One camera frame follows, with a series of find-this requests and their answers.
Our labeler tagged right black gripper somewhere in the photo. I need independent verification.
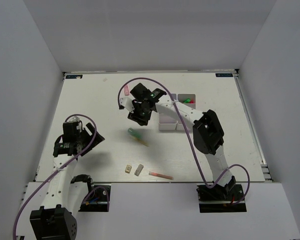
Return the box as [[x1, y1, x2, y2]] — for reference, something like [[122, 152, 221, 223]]
[[128, 102, 152, 127]]

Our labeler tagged green translucent tube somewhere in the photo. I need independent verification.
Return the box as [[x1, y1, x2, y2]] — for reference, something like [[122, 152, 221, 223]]
[[127, 128, 142, 140]]

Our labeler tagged yellow marker pen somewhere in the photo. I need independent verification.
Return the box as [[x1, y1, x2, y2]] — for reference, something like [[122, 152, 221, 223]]
[[136, 139, 149, 147]]

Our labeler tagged black green highlighter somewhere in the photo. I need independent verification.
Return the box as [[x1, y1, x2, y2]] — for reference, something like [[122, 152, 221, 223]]
[[183, 98, 192, 104]]

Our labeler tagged pink translucent tube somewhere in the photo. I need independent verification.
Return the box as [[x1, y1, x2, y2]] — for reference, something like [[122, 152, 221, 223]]
[[124, 85, 130, 96]]

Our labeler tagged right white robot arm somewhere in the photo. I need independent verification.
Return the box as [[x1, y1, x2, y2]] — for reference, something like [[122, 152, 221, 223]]
[[119, 83, 236, 200]]

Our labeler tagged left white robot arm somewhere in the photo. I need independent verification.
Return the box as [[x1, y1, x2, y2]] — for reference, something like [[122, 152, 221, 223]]
[[29, 116, 105, 240]]

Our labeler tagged left white organizer bin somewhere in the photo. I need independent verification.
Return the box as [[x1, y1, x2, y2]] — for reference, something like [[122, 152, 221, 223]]
[[158, 93, 178, 132]]

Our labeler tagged white organizer bin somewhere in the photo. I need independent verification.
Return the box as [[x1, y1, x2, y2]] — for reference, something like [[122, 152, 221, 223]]
[[158, 93, 178, 132], [176, 93, 196, 131]]

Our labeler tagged tan small eraser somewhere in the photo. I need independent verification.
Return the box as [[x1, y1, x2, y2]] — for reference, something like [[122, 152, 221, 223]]
[[125, 165, 132, 174]]

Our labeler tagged grey eraser block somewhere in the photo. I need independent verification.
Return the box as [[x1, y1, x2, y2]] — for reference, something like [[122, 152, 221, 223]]
[[134, 164, 144, 176]]

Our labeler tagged orange marker pen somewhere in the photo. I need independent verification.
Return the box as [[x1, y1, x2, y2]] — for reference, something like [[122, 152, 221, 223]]
[[149, 171, 174, 180]]

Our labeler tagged right white organizer bin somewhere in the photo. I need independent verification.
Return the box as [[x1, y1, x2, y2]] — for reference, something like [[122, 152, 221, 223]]
[[176, 93, 196, 131]]

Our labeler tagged left blue table label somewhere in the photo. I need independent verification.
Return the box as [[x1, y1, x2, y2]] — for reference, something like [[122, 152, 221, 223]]
[[65, 74, 83, 79]]

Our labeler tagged blue table label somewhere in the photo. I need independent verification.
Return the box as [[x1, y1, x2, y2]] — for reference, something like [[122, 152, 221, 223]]
[[65, 74, 83, 79], [215, 73, 233, 78]]

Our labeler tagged right blue table label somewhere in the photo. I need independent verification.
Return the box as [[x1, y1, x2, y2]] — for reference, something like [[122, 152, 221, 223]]
[[215, 73, 233, 78]]

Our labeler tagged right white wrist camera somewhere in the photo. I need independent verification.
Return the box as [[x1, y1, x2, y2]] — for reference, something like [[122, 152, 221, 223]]
[[119, 96, 134, 113]]

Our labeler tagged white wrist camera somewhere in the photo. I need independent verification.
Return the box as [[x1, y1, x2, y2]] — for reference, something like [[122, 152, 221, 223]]
[[119, 96, 134, 113], [66, 115, 80, 123]]

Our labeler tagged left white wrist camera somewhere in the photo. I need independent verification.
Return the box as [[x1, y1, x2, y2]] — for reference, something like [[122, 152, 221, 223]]
[[66, 115, 80, 123]]

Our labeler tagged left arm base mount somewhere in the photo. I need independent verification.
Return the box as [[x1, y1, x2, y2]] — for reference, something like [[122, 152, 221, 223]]
[[79, 184, 111, 213]]

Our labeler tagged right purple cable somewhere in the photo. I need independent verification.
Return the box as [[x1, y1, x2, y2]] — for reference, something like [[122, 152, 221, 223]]
[[117, 77, 250, 206]]

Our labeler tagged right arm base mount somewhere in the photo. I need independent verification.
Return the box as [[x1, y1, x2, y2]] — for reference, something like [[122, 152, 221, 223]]
[[196, 184, 247, 213]]

